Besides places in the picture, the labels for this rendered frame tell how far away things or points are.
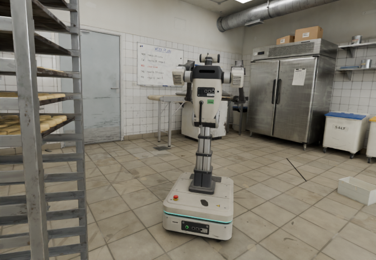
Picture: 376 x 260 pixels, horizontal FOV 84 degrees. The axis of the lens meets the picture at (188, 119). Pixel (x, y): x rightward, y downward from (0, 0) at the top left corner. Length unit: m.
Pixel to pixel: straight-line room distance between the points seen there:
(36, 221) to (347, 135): 4.38
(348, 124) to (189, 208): 3.46
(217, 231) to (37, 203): 1.27
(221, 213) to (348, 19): 4.60
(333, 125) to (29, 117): 4.41
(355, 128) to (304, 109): 0.81
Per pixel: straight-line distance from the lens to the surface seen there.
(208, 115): 1.62
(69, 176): 1.12
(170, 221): 1.73
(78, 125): 1.05
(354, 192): 2.91
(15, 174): 0.69
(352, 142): 4.54
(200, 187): 1.81
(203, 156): 1.73
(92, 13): 4.35
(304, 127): 4.47
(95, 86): 4.22
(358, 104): 5.12
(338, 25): 5.43
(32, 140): 0.61
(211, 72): 1.62
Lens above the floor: 1.10
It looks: 8 degrees down
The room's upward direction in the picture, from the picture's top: 2 degrees clockwise
